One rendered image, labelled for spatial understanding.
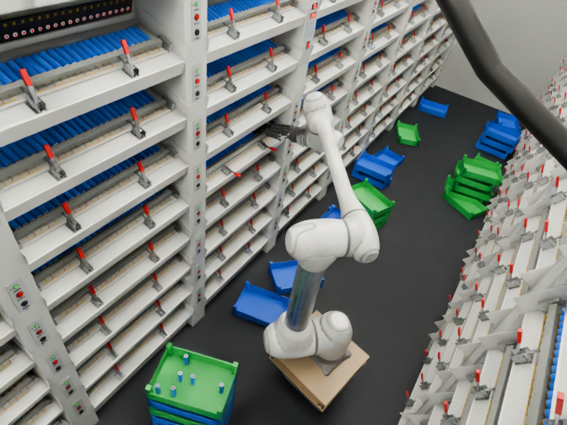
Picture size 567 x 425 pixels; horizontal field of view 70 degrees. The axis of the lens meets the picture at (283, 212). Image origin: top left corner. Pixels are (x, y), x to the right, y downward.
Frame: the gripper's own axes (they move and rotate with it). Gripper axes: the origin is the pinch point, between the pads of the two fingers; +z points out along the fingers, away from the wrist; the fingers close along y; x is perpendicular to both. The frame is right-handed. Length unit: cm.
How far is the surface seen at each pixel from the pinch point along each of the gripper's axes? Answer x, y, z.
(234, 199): 26.5, 25.8, 2.9
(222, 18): -55, 31, -11
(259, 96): -17.0, 3.2, -2.1
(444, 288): 125, -62, -86
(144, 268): 26, 81, 4
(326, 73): -11, -51, -7
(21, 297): -2, 122, -4
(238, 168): 8.1, 25.5, -2.8
